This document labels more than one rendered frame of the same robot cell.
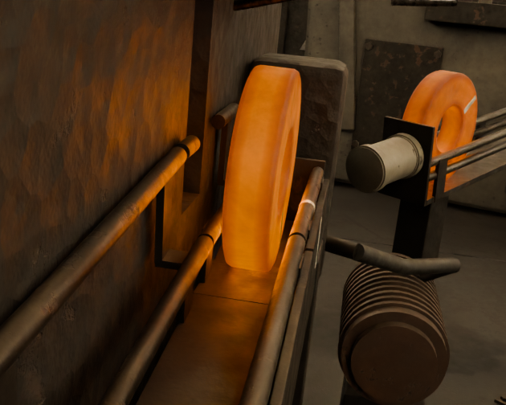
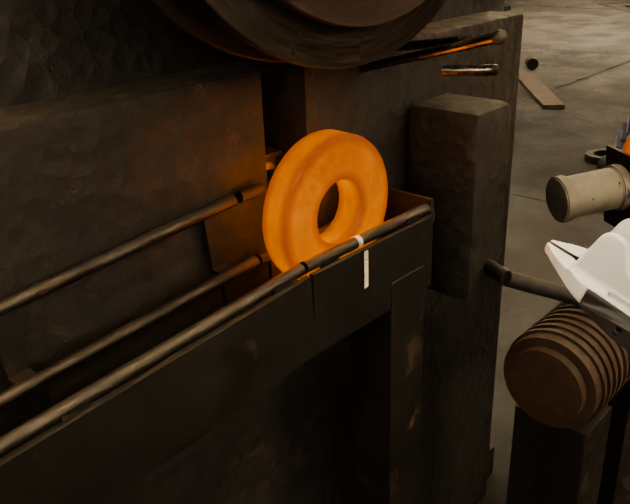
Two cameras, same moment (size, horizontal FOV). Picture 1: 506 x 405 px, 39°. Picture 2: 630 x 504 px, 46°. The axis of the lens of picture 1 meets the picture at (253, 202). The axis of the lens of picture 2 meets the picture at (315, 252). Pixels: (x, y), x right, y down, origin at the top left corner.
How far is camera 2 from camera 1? 42 cm
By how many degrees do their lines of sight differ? 35
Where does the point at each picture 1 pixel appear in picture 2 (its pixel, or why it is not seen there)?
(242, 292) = not seen: hidden behind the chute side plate
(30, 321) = (20, 296)
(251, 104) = (283, 165)
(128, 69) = (146, 155)
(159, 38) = (195, 127)
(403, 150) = (604, 183)
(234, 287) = not seen: hidden behind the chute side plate
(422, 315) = (576, 347)
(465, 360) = not seen: outside the picture
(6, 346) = not seen: outside the picture
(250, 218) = (277, 247)
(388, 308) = (545, 334)
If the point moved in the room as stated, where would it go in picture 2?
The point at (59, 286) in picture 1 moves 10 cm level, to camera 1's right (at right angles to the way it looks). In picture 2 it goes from (51, 281) to (138, 314)
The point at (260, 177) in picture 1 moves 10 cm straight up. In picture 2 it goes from (278, 220) to (272, 112)
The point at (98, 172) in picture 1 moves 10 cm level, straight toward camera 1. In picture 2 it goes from (115, 218) to (30, 266)
